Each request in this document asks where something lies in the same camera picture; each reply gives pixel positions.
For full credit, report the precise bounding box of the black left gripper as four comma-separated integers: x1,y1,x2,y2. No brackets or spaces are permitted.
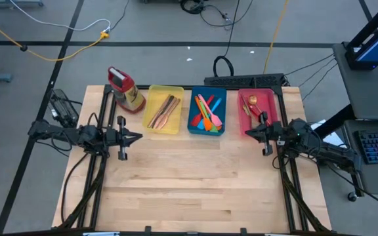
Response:
104,115,144,162

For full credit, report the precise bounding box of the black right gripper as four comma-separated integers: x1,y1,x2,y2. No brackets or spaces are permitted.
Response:
244,111,288,157

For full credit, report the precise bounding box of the red silicone spoon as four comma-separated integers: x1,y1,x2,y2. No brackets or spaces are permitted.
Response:
249,104,271,126

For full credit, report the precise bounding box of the gold metal spoon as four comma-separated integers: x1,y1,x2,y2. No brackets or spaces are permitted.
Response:
247,94,265,115

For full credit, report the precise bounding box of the pink silicone spatula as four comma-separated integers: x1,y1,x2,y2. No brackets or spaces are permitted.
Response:
198,94,224,128

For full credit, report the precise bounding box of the green silicone spatula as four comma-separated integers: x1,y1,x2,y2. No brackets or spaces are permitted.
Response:
198,100,219,133

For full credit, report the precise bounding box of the long orange silicone spatula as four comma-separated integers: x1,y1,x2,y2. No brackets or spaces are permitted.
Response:
194,96,213,132

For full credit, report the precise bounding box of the blue silicone spatula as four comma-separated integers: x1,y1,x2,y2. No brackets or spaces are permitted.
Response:
197,97,223,130

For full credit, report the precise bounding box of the red silicone spatula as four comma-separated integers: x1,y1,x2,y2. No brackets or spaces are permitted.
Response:
190,94,215,127

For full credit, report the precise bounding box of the pink plastic bin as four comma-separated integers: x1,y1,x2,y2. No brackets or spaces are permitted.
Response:
237,88,279,137

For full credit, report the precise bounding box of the yellow plastic bin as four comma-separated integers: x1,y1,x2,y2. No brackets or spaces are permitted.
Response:
142,85,185,135

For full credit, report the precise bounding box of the black power strip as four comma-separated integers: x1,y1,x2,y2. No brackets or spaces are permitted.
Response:
203,73,286,89

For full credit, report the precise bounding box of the blue plastic bin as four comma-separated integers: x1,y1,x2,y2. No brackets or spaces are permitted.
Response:
187,86,228,137

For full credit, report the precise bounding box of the black mesh control box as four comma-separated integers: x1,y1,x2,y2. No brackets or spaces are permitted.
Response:
47,88,80,127

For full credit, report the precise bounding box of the white paper sheet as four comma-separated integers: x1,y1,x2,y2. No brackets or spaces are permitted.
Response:
308,119,348,148

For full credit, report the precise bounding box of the grey equipment cart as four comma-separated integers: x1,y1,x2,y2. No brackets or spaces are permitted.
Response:
312,42,378,197

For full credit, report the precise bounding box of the grey trolley base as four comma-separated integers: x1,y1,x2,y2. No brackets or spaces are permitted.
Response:
0,0,45,13

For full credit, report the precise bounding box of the black looped cable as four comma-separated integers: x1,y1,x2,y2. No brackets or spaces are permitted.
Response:
212,0,241,78

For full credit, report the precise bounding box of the black aluminium table frame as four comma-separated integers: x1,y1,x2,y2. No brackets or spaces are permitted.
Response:
57,84,333,236

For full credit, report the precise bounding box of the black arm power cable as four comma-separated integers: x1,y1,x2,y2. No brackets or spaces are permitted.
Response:
60,151,91,224

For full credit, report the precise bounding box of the yellow floor cable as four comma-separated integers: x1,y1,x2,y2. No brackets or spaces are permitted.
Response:
262,0,289,75

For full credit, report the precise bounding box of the yellow extension cable with plug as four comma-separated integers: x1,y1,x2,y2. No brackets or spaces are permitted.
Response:
0,10,110,62

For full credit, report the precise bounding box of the white cable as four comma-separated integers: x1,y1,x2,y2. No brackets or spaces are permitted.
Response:
9,0,112,33

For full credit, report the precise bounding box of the thin black floor cable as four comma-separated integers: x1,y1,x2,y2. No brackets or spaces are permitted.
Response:
110,0,131,32

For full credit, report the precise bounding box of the tangled black cable bundle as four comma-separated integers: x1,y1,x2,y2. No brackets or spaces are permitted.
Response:
179,0,255,31

